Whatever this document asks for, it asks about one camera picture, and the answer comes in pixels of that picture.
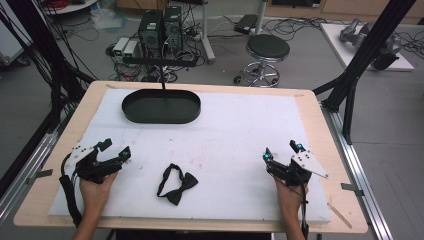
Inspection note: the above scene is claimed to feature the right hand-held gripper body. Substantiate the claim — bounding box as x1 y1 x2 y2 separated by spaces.
266 149 330 187

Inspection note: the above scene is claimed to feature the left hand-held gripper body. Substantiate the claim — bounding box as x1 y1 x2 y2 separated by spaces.
68 143 123 185

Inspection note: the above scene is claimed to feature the black oval tray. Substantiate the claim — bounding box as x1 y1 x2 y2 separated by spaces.
121 88 202 125

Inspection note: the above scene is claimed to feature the black bow tie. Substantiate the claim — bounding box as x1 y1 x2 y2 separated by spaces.
156 162 200 207

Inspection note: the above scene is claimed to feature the person's right hand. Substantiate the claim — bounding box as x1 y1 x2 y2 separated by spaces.
274 177 310 215

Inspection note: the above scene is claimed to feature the person's left hand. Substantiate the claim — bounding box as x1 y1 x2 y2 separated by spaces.
79 171 119 212

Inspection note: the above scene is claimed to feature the white foam mat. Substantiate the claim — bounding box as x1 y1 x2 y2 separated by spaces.
48 88 333 225

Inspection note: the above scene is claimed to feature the thin wooden stick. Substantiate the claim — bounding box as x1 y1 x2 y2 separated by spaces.
327 202 353 230

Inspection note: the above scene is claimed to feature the small white box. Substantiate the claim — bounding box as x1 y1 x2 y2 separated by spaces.
112 36 130 58
122 40 140 58

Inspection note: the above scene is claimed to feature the black T-shaped stand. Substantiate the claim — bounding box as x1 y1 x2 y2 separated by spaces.
122 55 198 92

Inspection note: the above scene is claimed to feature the black round stool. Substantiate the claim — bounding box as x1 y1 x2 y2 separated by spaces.
233 33 291 89

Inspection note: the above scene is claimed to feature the white floor board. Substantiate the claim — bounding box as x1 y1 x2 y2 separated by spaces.
319 22 416 72

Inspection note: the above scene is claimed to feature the black computer tower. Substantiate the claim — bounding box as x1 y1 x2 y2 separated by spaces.
137 9 165 60
163 5 184 55

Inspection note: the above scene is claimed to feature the clear plastic bag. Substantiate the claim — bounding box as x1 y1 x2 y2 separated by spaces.
89 7 128 32

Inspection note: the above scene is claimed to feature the grey robot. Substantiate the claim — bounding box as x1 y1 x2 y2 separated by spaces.
339 17 403 71

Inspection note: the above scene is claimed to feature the flat black box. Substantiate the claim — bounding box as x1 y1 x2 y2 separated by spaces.
233 13 259 35

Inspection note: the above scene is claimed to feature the grey metal table leg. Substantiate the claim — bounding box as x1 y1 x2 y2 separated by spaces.
253 0 270 36
199 0 217 65

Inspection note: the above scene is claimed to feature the grey equipment case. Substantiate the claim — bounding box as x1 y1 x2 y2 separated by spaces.
0 0 33 67

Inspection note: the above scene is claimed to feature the white round table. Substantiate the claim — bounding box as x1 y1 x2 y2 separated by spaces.
42 0 100 16

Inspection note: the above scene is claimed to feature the black sleeved cable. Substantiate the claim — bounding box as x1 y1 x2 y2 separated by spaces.
58 152 83 228

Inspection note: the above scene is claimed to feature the thin black cable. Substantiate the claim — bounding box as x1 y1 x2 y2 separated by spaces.
298 179 310 240

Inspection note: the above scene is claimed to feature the aluminium rail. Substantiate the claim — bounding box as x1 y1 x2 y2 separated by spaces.
0 109 73 228
321 101 396 240

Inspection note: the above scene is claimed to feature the black frame strut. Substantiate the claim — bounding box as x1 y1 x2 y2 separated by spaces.
0 0 98 131
312 0 418 146

